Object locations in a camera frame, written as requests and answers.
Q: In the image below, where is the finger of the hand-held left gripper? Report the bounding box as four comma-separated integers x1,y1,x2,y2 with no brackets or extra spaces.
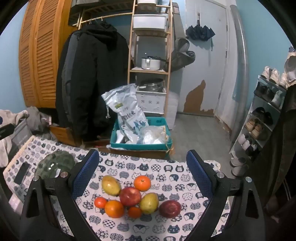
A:
0,123,15,140

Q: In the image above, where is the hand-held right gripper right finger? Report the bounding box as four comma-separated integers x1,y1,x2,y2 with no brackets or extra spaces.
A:
186,149,266,241

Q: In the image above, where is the white rice bag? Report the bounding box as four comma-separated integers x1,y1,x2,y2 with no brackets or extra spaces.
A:
101,84,148,144

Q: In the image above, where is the grey garment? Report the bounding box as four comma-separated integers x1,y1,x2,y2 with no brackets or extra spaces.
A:
26,107,58,139

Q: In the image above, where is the large yellow pear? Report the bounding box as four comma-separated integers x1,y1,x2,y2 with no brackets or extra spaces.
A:
139,193,159,215

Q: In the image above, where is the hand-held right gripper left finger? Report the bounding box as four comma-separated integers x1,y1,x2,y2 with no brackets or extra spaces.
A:
20,149,100,241

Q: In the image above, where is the green glass bowl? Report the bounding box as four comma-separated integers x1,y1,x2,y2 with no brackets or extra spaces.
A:
35,150,77,179

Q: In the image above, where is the wooden louvered door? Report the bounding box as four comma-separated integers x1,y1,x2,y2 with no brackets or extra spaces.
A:
18,0,75,108

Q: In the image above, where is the black hanging coat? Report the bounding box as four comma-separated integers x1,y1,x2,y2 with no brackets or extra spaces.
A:
55,21,130,142

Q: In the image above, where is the grey tote bag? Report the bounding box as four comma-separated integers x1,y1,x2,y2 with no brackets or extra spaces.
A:
10,120,33,154

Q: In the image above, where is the large orange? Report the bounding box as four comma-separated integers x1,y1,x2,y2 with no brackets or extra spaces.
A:
105,200,125,218

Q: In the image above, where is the white shoe rack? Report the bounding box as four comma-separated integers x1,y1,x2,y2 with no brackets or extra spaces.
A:
229,75,287,167

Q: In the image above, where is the teal cardboard box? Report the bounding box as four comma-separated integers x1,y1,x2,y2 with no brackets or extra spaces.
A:
107,116,174,160

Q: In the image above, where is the beige garment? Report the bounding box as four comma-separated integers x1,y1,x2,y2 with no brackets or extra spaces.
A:
0,109,29,168

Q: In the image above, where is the wooden drawer box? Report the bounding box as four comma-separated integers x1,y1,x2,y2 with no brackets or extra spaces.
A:
50,125,76,147

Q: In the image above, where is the pale blue door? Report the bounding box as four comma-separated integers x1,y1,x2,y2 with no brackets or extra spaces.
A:
184,0,230,116

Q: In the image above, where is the yellow-green mango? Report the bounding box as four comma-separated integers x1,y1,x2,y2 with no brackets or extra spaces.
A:
102,175,122,195

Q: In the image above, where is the wooden clothes rail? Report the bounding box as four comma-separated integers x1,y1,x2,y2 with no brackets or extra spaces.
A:
67,5,134,26

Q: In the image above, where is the dark folded umbrella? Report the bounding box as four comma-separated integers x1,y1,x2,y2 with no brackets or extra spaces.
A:
186,20,215,51

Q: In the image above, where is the wooden shelf rack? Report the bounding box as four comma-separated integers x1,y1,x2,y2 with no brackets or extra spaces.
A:
127,0,173,116

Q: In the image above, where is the shoe rack with shoes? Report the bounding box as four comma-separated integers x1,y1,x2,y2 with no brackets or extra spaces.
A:
230,66,289,176

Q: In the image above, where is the metal pipe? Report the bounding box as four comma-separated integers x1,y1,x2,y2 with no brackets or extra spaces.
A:
229,0,250,142

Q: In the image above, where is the white storage bin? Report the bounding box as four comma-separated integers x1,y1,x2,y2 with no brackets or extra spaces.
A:
133,13,169,32

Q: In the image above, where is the steel pot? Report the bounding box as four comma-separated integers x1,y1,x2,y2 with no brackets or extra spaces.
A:
138,78,164,93

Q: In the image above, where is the cat-print tablecloth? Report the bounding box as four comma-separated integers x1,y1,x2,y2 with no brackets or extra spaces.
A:
3,136,232,241

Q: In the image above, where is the metal cooking pot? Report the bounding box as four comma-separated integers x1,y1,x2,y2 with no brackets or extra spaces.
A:
141,56,167,70

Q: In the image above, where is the black smartphone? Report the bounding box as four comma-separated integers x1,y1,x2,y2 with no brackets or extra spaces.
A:
14,162,31,184

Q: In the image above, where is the dark hanging cloth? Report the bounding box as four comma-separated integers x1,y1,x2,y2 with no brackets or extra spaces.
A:
260,86,296,215

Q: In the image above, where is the grey hanging bag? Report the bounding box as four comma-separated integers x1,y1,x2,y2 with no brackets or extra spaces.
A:
171,38,196,68

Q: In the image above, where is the red apple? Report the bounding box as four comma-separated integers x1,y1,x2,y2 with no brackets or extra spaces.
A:
159,200,181,217
120,187,142,207

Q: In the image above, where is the clear plastic bag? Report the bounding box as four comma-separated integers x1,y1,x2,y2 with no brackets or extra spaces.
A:
139,125,167,144

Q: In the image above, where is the small tangerine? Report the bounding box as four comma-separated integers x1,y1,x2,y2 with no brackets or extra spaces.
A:
128,207,142,218
94,197,108,208

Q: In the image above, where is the white plastic crate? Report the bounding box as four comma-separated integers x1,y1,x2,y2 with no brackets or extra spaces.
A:
136,86,167,114

